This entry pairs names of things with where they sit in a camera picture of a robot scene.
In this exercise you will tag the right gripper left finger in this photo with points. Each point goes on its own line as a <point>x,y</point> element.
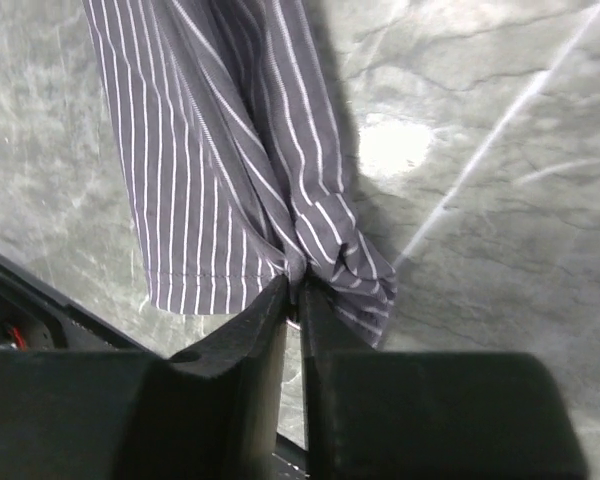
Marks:
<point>208,412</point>

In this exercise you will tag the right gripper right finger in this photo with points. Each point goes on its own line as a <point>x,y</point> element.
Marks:
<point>439,415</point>

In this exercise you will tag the striped grey underwear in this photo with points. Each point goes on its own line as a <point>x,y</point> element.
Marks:
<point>234,157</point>

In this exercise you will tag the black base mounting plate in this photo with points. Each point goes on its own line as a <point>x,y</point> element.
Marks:
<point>36,316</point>

